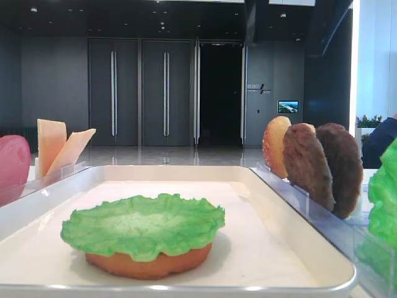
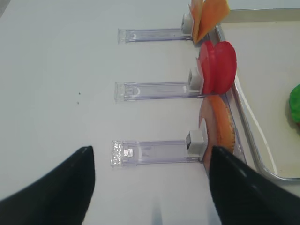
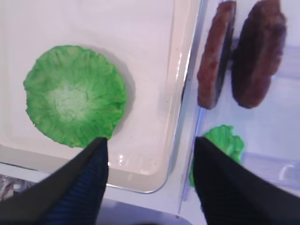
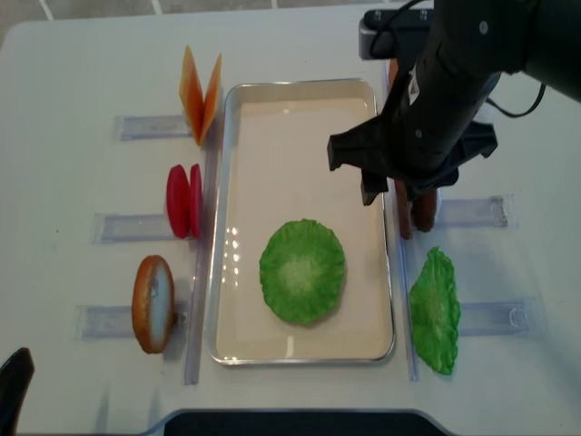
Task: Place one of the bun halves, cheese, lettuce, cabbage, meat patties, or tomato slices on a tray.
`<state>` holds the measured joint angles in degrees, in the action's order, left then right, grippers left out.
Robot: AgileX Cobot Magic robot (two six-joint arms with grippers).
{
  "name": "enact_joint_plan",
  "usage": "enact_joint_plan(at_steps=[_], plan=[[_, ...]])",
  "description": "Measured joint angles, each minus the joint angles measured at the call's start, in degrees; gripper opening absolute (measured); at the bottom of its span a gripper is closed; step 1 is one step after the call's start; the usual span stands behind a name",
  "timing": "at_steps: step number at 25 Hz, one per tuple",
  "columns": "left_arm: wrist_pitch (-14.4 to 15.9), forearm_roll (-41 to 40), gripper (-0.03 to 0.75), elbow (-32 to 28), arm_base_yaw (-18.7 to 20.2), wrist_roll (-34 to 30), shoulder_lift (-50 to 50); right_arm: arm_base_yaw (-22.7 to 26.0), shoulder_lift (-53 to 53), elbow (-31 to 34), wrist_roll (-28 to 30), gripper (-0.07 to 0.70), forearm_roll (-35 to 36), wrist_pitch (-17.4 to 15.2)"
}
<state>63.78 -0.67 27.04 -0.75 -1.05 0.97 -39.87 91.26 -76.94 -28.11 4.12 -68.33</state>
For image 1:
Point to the green lettuce leaf front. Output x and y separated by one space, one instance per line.
144 227

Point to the green lettuce leaf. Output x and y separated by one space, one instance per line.
144 227
383 211

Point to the upright bread slice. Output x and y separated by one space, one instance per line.
272 145

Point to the brown meat patty front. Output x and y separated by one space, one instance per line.
306 164

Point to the brown meat patty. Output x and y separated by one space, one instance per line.
306 164
342 154

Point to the leaning cheese slice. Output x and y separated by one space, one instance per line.
72 149

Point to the round bread slice on tray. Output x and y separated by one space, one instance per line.
123 265

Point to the brown meat patty rear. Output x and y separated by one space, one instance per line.
342 154

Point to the tall cheese slice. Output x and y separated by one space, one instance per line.
51 139

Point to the red tomato slice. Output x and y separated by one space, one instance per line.
15 164

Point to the green lettuce leaf rear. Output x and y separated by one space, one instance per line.
383 211

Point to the white paper tray liner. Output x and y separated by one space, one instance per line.
244 252

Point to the white rectangular tray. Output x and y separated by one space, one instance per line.
334 273

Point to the flower planter box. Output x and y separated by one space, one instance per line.
364 126

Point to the clear acrylic right rack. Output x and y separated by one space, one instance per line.
346 234

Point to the clear acrylic rack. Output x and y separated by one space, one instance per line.
37 183
346 234

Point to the person in dark shirt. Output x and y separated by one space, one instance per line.
378 141

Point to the clear acrylic left rack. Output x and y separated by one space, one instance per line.
37 183

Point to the small wall screen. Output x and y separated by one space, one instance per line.
288 107

